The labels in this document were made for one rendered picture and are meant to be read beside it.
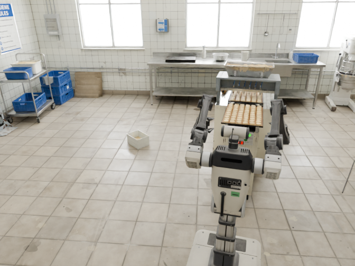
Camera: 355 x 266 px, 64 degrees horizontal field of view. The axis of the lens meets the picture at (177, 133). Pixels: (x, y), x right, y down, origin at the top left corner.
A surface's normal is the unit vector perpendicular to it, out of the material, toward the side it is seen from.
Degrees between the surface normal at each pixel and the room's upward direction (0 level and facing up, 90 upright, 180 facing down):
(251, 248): 0
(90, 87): 67
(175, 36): 90
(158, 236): 0
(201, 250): 0
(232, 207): 90
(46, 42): 90
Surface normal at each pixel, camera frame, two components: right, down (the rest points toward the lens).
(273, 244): -0.01, -0.91
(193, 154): -0.14, -0.58
